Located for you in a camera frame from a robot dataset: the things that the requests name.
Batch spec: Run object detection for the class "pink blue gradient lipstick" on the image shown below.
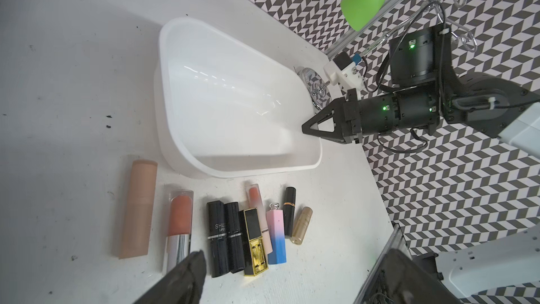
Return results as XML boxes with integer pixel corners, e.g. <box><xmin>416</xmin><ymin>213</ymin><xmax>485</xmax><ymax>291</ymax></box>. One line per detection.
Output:
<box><xmin>267</xmin><ymin>203</ymin><xmax>287</xmax><ymax>265</ymax></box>

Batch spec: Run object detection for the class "aluminium front rail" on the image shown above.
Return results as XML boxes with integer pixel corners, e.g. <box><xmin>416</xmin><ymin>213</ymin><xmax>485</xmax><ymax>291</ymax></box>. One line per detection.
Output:
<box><xmin>354</xmin><ymin>222</ymin><xmax>412</xmax><ymax>303</ymax></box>

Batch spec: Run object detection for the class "beige matte lipstick tube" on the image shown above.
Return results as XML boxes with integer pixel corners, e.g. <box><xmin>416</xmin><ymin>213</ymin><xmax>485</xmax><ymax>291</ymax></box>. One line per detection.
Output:
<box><xmin>118</xmin><ymin>160</ymin><xmax>158</xmax><ymax>259</ymax></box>

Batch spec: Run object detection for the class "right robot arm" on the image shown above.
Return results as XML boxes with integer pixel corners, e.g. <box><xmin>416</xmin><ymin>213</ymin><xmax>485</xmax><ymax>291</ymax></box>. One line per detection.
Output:
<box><xmin>302</xmin><ymin>23</ymin><xmax>539</xmax><ymax>157</ymax></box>

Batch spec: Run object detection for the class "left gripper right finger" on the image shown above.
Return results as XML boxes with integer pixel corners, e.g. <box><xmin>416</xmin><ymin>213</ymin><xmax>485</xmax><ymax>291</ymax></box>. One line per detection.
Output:
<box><xmin>382</xmin><ymin>249</ymin><xmax>461</xmax><ymax>304</ymax></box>

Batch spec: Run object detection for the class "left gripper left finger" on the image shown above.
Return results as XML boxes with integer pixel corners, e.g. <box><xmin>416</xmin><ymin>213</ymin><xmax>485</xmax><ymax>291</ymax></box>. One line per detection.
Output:
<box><xmin>134</xmin><ymin>251</ymin><xmax>207</xmax><ymax>304</ymax></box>

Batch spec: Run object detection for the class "clear coral lipstick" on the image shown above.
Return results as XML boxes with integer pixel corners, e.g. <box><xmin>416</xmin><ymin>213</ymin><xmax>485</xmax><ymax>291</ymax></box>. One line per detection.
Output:
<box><xmin>163</xmin><ymin>190</ymin><xmax>194</xmax><ymax>275</ymax></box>

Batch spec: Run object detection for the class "black lipstick gold band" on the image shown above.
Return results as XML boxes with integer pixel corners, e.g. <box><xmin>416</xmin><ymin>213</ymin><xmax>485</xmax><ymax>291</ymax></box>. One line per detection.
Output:
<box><xmin>282</xmin><ymin>187</ymin><xmax>297</xmax><ymax>236</ymax></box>

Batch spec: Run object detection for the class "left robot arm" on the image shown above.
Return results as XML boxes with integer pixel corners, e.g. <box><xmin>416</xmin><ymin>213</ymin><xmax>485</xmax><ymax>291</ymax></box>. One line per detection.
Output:
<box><xmin>355</xmin><ymin>225</ymin><xmax>539</xmax><ymax>303</ymax></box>

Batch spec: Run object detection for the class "plain black lipstick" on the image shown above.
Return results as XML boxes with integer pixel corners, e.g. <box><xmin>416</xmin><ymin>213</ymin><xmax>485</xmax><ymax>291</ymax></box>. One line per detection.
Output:
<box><xmin>224</xmin><ymin>202</ymin><xmax>245</xmax><ymax>274</ymax></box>

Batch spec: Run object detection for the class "black lipstick with text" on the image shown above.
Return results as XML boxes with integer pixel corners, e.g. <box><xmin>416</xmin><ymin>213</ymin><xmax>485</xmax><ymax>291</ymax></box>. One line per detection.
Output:
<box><xmin>207</xmin><ymin>201</ymin><xmax>229</xmax><ymax>278</ymax></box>

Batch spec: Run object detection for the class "gold lipstick tube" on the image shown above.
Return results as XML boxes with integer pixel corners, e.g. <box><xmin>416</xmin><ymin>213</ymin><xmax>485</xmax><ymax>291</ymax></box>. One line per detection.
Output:
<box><xmin>291</xmin><ymin>206</ymin><xmax>313</xmax><ymax>245</ymax></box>

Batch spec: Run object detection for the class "white plastic storage box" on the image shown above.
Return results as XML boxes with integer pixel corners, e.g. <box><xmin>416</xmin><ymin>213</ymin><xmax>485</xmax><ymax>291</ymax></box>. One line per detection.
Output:
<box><xmin>154</xmin><ymin>18</ymin><xmax>322</xmax><ymax>179</ymax></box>

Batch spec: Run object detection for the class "black and gold square lipstick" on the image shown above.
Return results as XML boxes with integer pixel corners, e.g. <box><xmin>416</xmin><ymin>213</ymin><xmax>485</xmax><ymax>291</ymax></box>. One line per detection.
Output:
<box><xmin>239</xmin><ymin>208</ymin><xmax>268</xmax><ymax>277</ymax></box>

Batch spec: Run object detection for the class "pink lip gloss tube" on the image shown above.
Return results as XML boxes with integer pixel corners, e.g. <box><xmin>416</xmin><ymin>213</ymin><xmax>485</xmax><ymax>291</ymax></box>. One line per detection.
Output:
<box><xmin>247</xmin><ymin>184</ymin><xmax>273</xmax><ymax>256</ymax></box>

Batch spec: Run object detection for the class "chrome wire stand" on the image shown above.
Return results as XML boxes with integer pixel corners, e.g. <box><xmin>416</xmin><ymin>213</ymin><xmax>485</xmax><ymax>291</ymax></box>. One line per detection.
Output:
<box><xmin>294</xmin><ymin>0</ymin><xmax>480</xmax><ymax>113</ymax></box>

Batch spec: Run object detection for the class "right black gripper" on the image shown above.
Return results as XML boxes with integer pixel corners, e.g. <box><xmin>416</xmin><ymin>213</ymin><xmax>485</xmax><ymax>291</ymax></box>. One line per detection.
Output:
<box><xmin>302</xmin><ymin>88</ymin><xmax>439</xmax><ymax>144</ymax></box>

